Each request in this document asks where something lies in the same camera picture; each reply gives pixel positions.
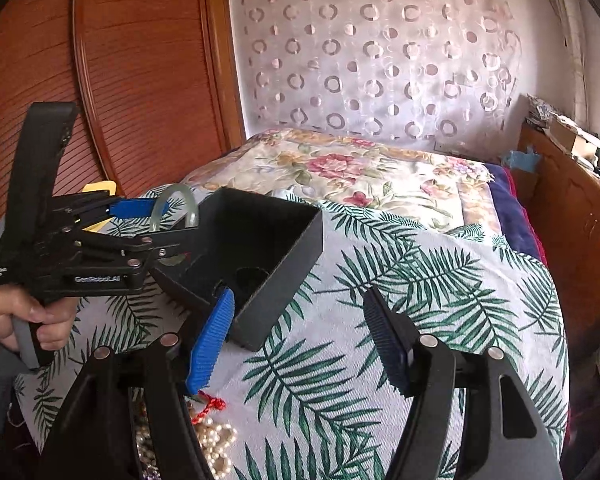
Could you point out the white cardboard box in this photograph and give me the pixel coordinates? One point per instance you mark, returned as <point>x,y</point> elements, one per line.
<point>572,137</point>

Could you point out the green leaf print cloth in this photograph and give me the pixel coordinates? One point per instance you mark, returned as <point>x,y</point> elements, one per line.
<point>430,270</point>

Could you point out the patterned paper bundle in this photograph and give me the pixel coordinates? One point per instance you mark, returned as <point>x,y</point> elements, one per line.
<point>542,110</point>

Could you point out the black box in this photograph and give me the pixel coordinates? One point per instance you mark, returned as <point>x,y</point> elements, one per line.
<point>265,230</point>

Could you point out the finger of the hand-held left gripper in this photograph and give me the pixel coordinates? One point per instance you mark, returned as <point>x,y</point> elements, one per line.
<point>145,249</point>
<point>135,207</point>

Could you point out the sheer circle pattern curtain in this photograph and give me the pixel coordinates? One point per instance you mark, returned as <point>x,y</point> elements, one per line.
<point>370,55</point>

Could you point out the pale green jade bangle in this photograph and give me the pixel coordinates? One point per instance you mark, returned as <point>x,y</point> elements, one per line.
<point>192,205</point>

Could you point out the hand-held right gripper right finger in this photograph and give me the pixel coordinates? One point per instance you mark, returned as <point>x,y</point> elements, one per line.
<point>387,345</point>

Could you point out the yellow cloth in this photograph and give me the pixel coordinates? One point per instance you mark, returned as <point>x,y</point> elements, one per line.
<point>100,188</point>

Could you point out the brown wooden wardrobe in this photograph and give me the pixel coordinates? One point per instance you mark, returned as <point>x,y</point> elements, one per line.
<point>145,70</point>

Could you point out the dark blue blanket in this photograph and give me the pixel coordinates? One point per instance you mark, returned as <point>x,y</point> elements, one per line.
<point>512,200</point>

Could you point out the light blue plastic bag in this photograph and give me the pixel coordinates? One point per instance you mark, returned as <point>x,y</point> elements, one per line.
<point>520,158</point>

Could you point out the floral quilt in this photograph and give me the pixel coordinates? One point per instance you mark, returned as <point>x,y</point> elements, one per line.
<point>355,170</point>

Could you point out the brown wooden cabinet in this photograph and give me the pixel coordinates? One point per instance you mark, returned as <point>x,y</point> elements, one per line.
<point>575,230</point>

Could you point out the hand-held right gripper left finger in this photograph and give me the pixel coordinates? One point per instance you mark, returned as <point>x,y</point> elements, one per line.
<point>212,340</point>

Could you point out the person's left hand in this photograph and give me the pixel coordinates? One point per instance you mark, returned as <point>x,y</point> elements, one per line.
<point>0,312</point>

